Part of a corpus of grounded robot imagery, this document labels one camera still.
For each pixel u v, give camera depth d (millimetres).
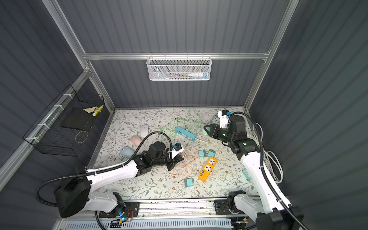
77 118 784
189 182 810
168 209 754
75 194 412
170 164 705
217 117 1149
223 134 618
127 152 934
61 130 722
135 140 992
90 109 815
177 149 681
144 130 1051
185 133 1007
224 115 654
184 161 907
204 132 710
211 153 926
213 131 630
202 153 915
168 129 1081
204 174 826
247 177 829
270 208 381
